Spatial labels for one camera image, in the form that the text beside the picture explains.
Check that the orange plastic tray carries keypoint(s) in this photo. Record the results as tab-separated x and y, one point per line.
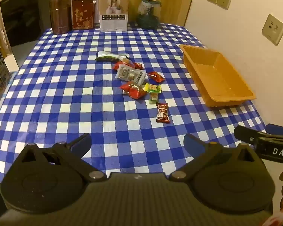
214	80

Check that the wooden panel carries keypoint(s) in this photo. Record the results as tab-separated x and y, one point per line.
174	0

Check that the small shiny red packet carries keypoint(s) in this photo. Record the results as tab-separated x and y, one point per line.
155	76

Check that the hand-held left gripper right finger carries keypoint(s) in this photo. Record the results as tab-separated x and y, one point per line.
191	144

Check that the grey translucent snack packet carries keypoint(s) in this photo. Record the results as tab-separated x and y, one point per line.
129	74

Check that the green white snack packet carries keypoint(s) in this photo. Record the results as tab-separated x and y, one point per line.
106	57

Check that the glass jar with green base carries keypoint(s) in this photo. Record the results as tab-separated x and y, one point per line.
148	16

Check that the red gold printed box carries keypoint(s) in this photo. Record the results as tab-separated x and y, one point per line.
83	15

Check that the white cardboard box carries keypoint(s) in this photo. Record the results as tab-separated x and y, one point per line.
113	14

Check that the brown candy bar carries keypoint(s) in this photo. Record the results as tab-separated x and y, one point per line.
162	113

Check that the red yellow snack packet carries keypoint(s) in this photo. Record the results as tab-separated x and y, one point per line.
133	90

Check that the large beige wall plate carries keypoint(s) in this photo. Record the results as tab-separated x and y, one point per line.
273	29

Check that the red white cloth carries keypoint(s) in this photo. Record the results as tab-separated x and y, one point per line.
281	219

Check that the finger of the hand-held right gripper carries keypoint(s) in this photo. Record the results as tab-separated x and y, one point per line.
278	129
244	133

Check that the large red packet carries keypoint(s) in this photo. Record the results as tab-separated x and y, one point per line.
116	66

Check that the blue white checked tablecloth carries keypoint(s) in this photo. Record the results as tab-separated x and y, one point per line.
61	98

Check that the yellow green candy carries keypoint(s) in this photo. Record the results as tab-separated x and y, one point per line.
152	87

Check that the small red candy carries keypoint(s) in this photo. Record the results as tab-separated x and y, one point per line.
138	65

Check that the green orange candy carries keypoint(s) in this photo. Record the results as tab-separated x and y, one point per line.
153	97

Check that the black monitor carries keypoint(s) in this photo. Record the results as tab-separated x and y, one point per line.
21	21

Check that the small clear nut packet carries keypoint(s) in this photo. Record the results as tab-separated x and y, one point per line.
126	62

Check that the brown tin canister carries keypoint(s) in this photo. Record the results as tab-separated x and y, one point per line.
60	15

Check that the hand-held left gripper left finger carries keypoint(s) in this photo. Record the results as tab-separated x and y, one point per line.
81	144

